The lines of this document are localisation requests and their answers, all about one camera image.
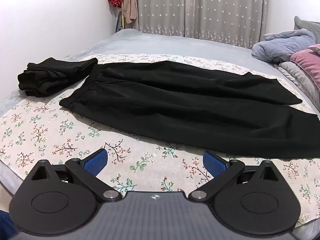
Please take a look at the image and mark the pink hanging towel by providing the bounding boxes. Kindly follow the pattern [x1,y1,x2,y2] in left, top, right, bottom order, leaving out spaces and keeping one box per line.
[122,0,138,23]

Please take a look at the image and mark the blue fleece blanket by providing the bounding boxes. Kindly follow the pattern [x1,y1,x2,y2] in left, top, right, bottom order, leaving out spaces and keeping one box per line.
[251,29,317,64]

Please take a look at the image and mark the black pants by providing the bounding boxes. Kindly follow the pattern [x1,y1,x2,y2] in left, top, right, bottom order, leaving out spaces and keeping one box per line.
[59,60,320,159]

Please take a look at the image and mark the blue clothing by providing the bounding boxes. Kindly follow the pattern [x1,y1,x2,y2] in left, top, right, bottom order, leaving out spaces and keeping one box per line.
[0,210,16,240]

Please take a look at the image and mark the grey star-print curtain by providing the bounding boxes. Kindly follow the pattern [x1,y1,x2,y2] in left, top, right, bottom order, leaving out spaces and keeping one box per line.
[129,0,269,49]

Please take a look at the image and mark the folded black garment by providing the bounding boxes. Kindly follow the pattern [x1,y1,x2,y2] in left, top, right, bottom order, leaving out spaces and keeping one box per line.
[17,57,98,97]

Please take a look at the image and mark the grey pillow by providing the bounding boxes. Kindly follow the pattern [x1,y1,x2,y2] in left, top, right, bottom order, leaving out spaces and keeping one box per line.
[294,16,320,34]

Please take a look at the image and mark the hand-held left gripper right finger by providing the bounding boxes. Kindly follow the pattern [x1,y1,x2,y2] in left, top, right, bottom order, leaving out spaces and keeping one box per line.
[188,151,284,203]

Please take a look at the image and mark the floral bed sheet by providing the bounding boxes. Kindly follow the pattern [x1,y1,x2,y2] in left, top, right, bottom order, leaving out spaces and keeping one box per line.
[0,54,320,228]

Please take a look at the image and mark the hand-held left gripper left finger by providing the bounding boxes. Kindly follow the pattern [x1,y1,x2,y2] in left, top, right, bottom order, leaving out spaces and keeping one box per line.
[30,148,122,203]

